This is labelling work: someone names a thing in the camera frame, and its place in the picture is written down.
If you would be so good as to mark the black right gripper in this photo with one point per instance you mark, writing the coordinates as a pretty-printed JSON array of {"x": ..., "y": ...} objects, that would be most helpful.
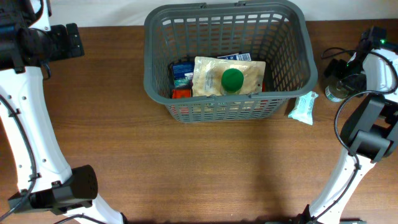
[{"x": 333, "y": 69}]

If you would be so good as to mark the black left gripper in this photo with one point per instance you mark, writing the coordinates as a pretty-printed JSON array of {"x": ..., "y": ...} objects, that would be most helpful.
[{"x": 64, "y": 48}]

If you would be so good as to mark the small metal tin can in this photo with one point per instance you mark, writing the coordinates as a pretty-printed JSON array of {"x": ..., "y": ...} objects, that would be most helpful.
[{"x": 336, "y": 92}]

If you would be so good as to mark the white green snack pack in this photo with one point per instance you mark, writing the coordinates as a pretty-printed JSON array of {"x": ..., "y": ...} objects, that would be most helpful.
[{"x": 303, "y": 108}]

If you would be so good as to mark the grey plastic shopping basket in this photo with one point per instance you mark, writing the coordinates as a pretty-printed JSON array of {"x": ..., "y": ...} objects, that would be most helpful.
[{"x": 271, "y": 31}]

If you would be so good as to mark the green lid glass jar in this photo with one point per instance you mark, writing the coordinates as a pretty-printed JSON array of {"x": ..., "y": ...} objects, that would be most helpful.
[{"x": 231, "y": 81}]

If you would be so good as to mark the blue cardboard box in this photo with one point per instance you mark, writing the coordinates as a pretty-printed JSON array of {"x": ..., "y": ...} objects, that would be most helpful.
[{"x": 183, "y": 72}]

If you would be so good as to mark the orange spaghetti packet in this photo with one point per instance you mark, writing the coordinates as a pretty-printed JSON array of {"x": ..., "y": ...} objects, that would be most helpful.
[{"x": 182, "y": 93}]

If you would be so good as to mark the beige grain bag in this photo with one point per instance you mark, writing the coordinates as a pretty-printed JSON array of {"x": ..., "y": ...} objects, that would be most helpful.
[{"x": 208, "y": 72}]

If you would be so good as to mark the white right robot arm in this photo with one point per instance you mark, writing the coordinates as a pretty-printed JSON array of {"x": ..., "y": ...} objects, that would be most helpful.
[{"x": 370, "y": 132}]

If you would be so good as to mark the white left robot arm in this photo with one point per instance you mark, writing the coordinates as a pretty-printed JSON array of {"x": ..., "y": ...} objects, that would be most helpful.
[{"x": 45, "y": 180}]

